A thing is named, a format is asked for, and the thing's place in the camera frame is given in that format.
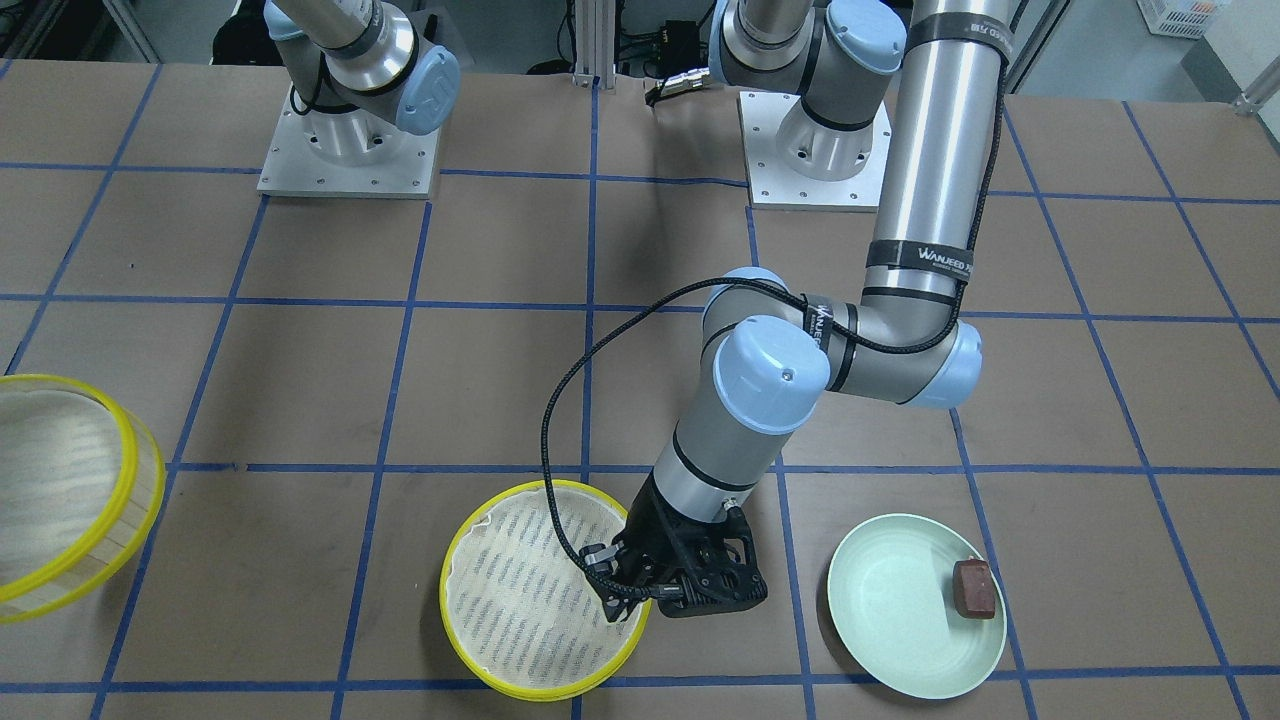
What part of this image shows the light green plate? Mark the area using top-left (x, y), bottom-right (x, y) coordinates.
top-left (826, 512), bottom-right (1009, 700)

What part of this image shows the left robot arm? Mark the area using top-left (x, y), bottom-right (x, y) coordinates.
top-left (561, 1), bottom-right (1015, 623)

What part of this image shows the yellow bamboo steamer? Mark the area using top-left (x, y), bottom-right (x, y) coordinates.
top-left (439, 480), bottom-right (650, 702)
top-left (1, 374), bottom-right (166, 624)

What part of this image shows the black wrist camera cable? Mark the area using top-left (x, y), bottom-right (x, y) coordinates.
top-left (540, 40), bottom-right (1009, 626)

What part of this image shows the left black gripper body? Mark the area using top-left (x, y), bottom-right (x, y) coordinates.
top-left (580, 478), bottom-right (769, 616)

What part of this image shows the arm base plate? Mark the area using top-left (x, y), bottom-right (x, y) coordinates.
top-left (257, 88), bottom-right (442, 200)
top-left (739, 90), bottom-right (892, 213)

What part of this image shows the aluminium frame post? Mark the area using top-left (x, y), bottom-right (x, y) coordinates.
top-left (570, 0), bottom-right (618, 94)

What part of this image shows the brown steamed bun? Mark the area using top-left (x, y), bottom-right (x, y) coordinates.
top-left (952, 557), bottom-right (998, 620)

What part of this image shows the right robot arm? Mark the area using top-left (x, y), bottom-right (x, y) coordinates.
top-left (262, 1), bottom-right (461, 136)

